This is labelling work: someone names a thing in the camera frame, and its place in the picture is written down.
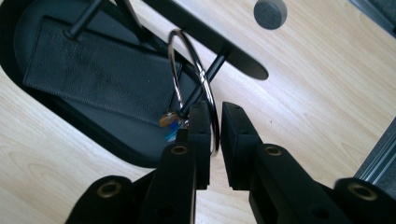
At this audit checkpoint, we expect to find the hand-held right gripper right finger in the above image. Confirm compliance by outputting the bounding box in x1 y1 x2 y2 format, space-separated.
220 101 353 224

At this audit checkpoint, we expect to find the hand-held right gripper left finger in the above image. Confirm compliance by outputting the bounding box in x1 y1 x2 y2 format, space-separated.
136 101 213 224

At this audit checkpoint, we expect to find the black key rack with tray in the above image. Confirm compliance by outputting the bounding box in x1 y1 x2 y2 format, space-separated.
0 0 270 169

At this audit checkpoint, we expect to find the key ring with coloured tags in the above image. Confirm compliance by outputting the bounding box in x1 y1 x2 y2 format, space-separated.
159 28 222 159

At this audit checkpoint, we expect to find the grey round table cap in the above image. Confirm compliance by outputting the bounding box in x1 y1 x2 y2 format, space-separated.
253 0 289 31

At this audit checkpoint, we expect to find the metal floor rail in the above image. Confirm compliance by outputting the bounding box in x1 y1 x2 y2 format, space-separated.
354 117 396 191

